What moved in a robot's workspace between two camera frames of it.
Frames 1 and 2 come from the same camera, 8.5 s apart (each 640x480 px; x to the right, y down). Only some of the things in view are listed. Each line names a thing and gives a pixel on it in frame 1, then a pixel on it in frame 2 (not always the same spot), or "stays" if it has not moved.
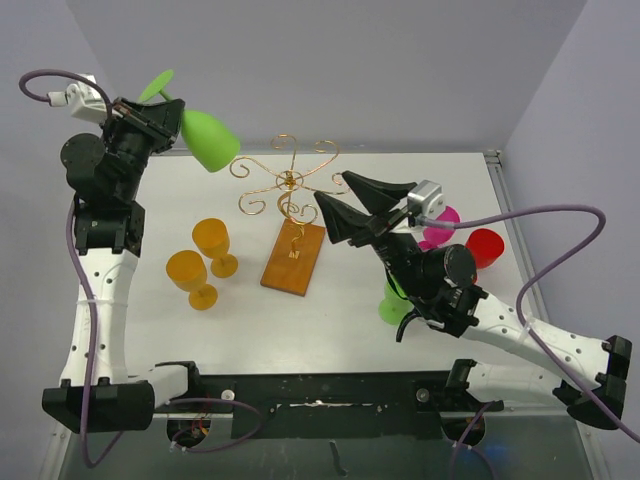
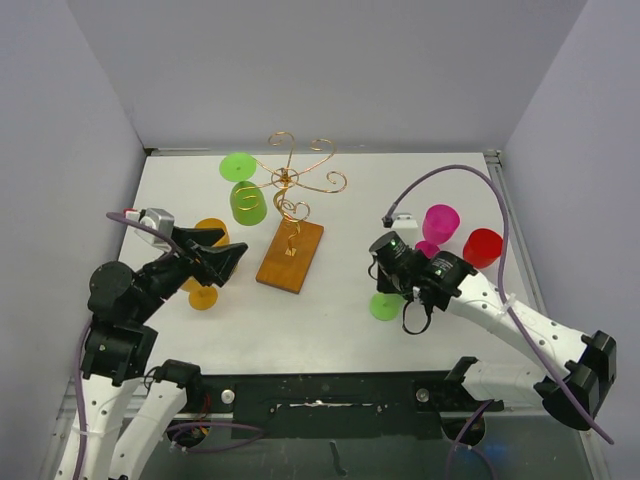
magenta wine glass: x=436 y=237 stays
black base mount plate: x=339 y=404 stays
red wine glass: x=485 y=245 stays
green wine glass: x=209 y=138 -> x=247 y=200
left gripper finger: x=165 y=118 -> x=203 y=236
